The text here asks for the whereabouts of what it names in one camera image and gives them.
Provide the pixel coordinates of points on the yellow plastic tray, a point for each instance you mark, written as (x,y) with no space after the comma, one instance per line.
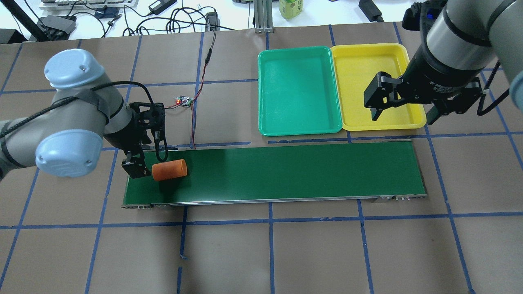
(356,67)

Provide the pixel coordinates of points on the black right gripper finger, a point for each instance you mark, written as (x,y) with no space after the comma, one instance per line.
(378,94)

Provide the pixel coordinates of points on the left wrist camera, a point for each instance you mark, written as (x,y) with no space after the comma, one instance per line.
(148,125)

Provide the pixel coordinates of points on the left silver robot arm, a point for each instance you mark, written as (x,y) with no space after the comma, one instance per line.
(66,138)

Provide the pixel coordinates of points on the green conveyor belt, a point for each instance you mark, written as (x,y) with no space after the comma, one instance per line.
(286,173)

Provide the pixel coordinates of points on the green tea bottle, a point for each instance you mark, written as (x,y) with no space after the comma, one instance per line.
(290,8)

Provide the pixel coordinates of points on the green plastic tray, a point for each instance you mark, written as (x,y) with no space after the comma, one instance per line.
(297,92)

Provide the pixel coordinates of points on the small green controller board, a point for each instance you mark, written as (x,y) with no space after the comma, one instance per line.
(184,101)

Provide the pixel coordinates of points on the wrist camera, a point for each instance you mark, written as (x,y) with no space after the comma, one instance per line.
(422,13)
(148,125)

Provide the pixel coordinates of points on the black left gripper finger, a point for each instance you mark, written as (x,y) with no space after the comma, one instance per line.
(135,165)

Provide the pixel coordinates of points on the black power adapter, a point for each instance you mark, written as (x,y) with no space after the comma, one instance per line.
(370,10)

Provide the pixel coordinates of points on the plain orange cylinder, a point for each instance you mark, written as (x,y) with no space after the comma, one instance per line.
(169,170)

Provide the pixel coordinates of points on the aluminium frame post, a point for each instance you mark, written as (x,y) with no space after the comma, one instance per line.
(263,16)

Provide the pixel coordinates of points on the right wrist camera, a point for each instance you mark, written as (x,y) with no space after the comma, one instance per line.
(422,13)

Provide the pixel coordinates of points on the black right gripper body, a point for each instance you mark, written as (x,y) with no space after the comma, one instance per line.
(434,76)

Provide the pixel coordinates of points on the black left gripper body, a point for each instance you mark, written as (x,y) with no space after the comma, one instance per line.
(124,138)

